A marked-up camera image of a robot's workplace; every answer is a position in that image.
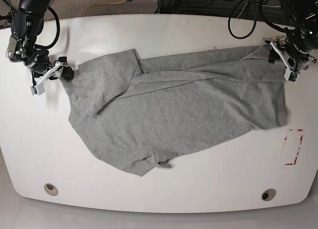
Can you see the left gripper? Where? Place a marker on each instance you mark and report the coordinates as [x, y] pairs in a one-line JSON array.
[[293, 48]]

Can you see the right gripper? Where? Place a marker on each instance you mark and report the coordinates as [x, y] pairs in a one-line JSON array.
[[36, 59]]

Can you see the grey T-shirt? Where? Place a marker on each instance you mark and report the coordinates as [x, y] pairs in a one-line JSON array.
[[137, 114]]

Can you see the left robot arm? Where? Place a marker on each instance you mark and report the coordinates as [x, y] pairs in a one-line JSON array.
[[304, 13]]

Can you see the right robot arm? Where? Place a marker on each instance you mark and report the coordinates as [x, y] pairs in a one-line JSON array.
[[26, 24]]

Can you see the red tape rectangle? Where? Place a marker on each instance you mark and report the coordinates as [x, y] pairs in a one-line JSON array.
[[291, 146]]

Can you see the left table grommet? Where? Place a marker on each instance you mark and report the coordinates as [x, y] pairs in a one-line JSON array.
[[51, 189]]

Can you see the table grommet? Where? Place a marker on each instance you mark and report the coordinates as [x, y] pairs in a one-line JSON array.
[[51, 189], [268, 195]]

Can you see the right table grommet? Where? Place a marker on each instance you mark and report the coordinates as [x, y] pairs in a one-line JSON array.
[[268, 195]]

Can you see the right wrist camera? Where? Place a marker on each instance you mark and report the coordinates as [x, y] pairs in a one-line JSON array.
[[37, 89]]

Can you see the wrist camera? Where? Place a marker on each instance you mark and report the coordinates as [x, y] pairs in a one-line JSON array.
[[291, 76], [37, 89]]

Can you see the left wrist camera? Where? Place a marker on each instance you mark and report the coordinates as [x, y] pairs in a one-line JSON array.
[[291, 76]]

